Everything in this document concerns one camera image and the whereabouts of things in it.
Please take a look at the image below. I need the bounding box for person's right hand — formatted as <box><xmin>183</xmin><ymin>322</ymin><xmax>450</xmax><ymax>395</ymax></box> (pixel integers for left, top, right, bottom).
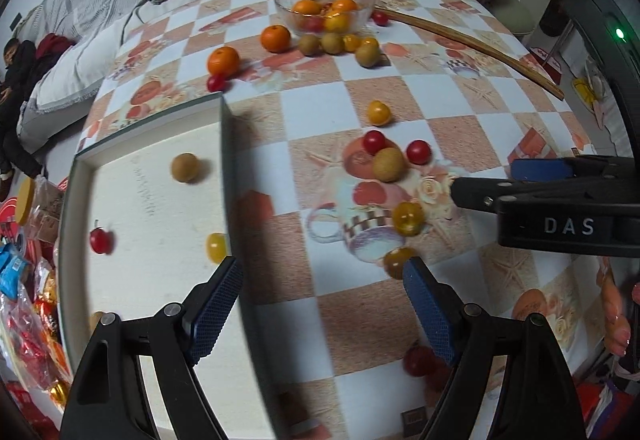
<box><xmin>599</xmin><ymin>257</ymin><xmax>640</xmax><ymax>373</ymax></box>

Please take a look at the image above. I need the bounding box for yellow plastic bag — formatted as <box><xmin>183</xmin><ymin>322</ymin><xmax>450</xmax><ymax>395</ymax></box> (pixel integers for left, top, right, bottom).
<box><xmin>572</xmin><ymin>77</ymin><xmax>598</xmax><ymax>113</ymax></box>

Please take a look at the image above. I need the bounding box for white shallow tray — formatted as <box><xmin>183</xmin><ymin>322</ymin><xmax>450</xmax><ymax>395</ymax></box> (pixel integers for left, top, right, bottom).
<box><xmin>57</xmin><ymin>92</ymin><xmax>283</xmax><ymax>440</ymax></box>

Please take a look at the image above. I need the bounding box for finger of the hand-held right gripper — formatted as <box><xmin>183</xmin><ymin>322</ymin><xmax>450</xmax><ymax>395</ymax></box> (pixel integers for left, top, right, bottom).
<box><xmin>450</xmin><ymin>176</ymin><xmax>640</xmax><ymax>223</ymax></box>
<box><xmin>509</xmin><ymin>156</ymin><xmax>640</xmax><ymax>184</ymax></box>

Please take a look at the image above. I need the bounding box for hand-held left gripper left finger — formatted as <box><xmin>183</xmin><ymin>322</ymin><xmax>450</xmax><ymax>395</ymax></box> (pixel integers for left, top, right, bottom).
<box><xmin>60</xmin><ymin>256</ymin><xmax>246</xmax><ymax>440</ymax></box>

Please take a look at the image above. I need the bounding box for pile of snack packets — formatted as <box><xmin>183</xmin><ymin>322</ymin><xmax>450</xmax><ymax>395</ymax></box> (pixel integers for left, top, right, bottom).
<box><xmin>0</xmin><ymin>177</ymin><xmax>76</xmax><ymax>440</ymax></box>

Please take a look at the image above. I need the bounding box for yellow round lid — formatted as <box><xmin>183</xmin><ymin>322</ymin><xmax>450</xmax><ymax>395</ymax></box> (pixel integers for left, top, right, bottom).
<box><xmin>17</xmin><ymin>177</ymin><xmax>37</xmax><ymax>225</ymax></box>

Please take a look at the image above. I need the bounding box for dark yellow cherry tomato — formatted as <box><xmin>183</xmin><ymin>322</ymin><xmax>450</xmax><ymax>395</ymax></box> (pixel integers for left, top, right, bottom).
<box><xmin>383</xmin><ymin>247</ymin><xmax>417</xmax><ymax>281</ymax></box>

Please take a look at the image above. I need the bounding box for long wooden stick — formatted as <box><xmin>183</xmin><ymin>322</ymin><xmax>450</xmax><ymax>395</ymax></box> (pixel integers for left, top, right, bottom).
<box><xmin>374</xmin><ymin>6</ymin><xmax>565</xmax><ymax>101</ymax></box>

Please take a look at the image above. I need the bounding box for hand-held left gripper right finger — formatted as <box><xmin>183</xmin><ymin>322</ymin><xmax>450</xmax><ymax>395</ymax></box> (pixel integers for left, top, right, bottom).
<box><xmin>402</xmin><ymin>256</ymin><xmax>587</xmax><ymax>440</ymax></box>

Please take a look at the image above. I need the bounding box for checkered printed tablecloth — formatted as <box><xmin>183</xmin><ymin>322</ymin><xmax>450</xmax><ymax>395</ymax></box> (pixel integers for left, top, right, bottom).
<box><xmin>75</xmin><ymin>0</ymin><xmax>608</xmax><ymax>440</ymax></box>

